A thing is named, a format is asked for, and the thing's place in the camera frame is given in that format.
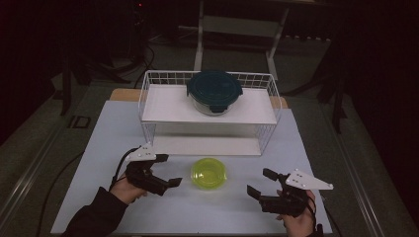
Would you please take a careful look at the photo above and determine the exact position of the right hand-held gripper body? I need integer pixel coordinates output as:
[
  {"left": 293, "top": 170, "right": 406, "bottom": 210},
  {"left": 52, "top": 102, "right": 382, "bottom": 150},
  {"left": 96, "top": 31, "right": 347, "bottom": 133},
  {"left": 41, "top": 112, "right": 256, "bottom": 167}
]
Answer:
[{"left": 258, "top": 168, "right": 334, "bottom": 218}]

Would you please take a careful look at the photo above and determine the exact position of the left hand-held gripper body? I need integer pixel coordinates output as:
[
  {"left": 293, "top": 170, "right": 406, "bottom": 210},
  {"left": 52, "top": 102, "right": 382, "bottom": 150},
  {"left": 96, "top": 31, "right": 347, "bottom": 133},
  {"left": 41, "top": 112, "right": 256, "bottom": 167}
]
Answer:
[{"left": 124, "top": 142, "right": 171, "bottom": 198}]

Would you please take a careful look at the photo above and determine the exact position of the yellow-green bowl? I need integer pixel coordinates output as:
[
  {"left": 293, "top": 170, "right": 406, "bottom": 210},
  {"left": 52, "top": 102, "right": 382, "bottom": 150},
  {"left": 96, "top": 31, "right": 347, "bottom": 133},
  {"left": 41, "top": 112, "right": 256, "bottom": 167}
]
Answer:
[{"left": 190, "top": 157, "right": 228, "bottom": 191}]

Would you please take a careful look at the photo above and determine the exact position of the white wire shelf rack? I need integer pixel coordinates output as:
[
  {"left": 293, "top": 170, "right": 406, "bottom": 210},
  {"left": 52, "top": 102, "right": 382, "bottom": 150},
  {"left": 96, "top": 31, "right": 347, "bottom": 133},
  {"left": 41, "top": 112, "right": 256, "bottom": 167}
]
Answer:
[{"left": 137, "top": 69, "right": 283, "bottom": 157}]

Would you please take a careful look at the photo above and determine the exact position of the glass container with blue lid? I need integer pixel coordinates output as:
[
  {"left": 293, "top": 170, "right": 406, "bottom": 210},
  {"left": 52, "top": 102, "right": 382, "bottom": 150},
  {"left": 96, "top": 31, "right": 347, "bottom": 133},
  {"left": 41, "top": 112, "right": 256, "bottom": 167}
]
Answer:
[{"left": 186, "top": 70, "right": 244, "bottom": 117}]

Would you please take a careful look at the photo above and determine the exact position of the person's left hand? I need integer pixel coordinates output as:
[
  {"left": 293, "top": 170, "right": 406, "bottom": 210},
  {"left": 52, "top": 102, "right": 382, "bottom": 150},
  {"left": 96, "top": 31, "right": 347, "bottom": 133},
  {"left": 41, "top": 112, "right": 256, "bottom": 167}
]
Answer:
[{"left": 110, "top": 171, "right": 149, "bottom": 205}]

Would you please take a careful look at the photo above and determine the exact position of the person's right hand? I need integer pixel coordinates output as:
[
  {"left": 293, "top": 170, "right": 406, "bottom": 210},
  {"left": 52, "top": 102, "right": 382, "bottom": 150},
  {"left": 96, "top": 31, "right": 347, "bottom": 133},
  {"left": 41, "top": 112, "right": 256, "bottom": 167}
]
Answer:
[{"left": 276, "top": 189, "right": 317, "bottom": 237}]

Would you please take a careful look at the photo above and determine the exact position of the black floor socket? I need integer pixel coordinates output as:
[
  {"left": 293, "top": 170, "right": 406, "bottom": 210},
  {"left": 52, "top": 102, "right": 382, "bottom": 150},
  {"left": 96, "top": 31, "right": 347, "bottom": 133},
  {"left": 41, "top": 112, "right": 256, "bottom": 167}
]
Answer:
[{"left": 67, "top": 115, "right": 92, "bottom": 130}]

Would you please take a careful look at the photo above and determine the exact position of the dark metal stand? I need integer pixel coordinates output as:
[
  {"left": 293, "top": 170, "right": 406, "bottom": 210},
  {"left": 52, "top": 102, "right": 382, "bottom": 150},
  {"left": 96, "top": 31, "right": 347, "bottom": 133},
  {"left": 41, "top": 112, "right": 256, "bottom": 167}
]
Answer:
[
  {"left": 58, "top": 48, "right": 95, "bottom": 117},
  {"left": 314, "top": 39, "right": 351, "bottom": 134}
]

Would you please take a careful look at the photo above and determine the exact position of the white-framed desk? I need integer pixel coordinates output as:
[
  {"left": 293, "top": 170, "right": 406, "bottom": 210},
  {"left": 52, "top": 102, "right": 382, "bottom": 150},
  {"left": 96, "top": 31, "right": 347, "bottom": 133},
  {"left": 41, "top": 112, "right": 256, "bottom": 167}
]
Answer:
[{"left": 193, "top": 0, "right": 291, "bottom": 81}]

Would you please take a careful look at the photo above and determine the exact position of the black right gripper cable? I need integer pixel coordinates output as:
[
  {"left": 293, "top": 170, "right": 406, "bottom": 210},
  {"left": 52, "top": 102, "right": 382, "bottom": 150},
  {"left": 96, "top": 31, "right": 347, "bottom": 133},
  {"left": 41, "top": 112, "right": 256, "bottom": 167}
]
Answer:
[{"left": 305, "top": 192, "right": 326, "bottom": 237}]

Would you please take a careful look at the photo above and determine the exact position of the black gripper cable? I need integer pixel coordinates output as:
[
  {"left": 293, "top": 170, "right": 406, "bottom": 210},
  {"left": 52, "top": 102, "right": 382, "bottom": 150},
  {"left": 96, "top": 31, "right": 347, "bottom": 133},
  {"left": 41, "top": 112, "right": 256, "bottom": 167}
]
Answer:
[
  {"left": 305, "top": 192, "right": 326, "bottom": 237},
  {"left": 109, "top": 146, "right": 141, "bottom": 193}
]

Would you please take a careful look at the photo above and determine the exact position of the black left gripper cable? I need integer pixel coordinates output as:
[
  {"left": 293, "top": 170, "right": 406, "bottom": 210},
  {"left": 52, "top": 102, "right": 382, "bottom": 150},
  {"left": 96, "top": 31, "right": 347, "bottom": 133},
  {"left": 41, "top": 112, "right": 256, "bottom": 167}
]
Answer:
[{"left": 109, "top": 146, "right": 141, "bottom": 193}]

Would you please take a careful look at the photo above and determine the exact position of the metal floor rail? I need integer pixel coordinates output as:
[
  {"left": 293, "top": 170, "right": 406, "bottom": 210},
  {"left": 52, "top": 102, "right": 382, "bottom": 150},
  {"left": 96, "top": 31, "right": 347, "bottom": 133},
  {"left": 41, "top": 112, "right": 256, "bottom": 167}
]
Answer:
[
  {"left": 0, "top": 121, "right": 68, "bottom": 228},
  {"left": 317, "top": 105, "right": 419, "bottom": 237}
]

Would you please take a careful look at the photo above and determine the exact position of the bundle of black cables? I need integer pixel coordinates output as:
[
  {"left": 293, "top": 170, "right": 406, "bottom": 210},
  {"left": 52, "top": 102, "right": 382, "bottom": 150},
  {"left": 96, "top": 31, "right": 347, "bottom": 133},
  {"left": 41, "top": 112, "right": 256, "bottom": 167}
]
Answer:
[{"left": 131, "top": 42, "right": 156, "bottom": 89}]

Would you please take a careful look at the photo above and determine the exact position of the black floor cable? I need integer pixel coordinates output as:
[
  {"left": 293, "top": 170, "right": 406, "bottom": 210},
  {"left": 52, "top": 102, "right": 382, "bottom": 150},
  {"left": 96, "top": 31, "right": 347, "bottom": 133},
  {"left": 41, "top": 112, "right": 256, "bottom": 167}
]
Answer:
[{"left": 35, "top": 150, "right": 86, "bottom": 237}]

